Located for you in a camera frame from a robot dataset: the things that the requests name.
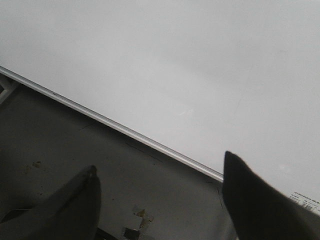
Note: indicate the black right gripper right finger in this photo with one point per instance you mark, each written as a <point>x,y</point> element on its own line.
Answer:
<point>260,212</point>

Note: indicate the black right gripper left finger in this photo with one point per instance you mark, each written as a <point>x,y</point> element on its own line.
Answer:
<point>71,213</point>

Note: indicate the white product label sticker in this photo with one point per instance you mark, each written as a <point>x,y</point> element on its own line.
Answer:
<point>308,203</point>

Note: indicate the white whiteboard with aluminium frame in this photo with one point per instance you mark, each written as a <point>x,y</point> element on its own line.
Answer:
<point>190,78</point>

